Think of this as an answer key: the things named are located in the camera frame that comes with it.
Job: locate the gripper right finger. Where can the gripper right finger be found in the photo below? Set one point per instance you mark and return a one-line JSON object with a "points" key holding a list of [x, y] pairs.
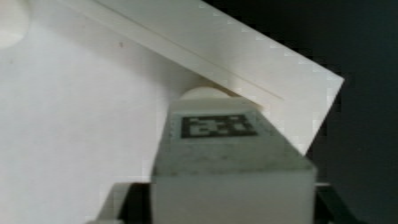
{"points": [[330, 209]]}

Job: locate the white square tabletop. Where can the white square tabletop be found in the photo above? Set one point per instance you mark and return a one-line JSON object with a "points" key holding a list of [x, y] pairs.
{"points": [[101, 59]]}

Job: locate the white table leg with tag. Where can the white table leg with tag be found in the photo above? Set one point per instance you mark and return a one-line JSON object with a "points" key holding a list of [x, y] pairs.
{"points": [[231, 176]]}

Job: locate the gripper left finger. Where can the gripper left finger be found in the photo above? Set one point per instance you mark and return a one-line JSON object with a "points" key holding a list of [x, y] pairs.
{"points": [[126, 206]]}

